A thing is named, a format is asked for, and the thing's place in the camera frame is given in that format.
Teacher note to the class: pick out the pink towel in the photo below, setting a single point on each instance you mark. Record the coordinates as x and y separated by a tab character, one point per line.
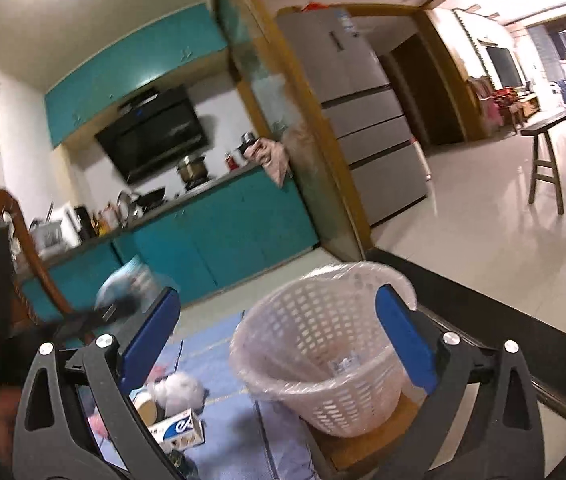
273	160

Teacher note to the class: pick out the wood framed glass partition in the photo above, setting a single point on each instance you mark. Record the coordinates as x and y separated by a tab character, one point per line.
288	125

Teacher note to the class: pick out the teal lower kitchen cabinets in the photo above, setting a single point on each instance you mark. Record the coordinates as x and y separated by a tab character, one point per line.
243	230

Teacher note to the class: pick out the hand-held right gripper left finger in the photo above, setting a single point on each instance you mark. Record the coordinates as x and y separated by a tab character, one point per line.
150	335

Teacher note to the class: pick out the white basket with plastic liner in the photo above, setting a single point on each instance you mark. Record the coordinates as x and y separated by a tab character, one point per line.
313	340

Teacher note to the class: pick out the wall television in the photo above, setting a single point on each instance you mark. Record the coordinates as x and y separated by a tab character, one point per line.
505	67

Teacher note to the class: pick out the dark green plastic bag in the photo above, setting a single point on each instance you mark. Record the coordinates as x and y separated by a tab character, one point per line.
183	466

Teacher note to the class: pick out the blue striped cloth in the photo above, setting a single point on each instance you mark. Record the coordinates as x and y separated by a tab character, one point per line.
233	425

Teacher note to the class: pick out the white dish rack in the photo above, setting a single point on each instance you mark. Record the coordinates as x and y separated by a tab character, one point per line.
55	232

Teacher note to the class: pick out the small red bottle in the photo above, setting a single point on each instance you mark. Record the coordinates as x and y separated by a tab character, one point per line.
233	162

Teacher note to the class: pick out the dark wooden door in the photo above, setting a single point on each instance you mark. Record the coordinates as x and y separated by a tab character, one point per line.
423	95

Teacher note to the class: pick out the steel pot lid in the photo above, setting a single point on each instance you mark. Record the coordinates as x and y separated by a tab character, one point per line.
124	205

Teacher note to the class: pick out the teal upper kitchen cabinets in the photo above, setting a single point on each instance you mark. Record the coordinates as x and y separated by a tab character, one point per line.
128	70

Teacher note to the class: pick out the black wok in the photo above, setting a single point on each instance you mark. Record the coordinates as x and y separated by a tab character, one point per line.
149	199

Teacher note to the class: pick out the light blue plastic bag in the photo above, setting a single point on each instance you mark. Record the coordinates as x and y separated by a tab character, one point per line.
123	280

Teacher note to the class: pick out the wooden bench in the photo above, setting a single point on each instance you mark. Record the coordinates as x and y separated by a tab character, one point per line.
548	130

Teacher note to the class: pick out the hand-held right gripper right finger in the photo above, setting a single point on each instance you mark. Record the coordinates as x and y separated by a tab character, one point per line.
405	340

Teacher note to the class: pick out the black range hood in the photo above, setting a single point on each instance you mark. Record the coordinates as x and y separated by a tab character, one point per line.
153	135

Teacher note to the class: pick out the wooden stool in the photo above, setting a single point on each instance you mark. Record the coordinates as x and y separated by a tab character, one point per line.
363	452

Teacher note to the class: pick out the black pot with steel bowl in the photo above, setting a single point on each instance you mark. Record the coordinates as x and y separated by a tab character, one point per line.
248	142

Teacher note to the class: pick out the black countertop appliance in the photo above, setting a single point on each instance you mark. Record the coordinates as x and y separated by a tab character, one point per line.
84	222

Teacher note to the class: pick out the carved wooden chair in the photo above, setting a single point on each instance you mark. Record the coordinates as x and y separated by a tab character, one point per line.
28	245

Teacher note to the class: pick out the silver refrigerator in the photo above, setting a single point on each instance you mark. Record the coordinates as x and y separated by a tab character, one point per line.
363	120

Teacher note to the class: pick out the small white cardboard box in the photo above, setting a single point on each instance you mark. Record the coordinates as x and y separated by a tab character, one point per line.
178	432

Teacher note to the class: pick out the steel cooking pot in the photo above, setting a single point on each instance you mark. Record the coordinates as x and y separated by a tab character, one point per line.
192	169

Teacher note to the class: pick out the green wall garland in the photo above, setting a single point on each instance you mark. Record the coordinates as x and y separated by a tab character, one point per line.
470	42

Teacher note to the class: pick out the beige paper cup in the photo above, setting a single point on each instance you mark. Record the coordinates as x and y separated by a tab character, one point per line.
145	406

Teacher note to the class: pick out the red wooden chair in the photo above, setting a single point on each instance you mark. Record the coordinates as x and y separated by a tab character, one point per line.
505	105

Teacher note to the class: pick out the teal kitchen cabinets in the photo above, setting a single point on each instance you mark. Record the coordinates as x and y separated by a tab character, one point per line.
243	230
128	70

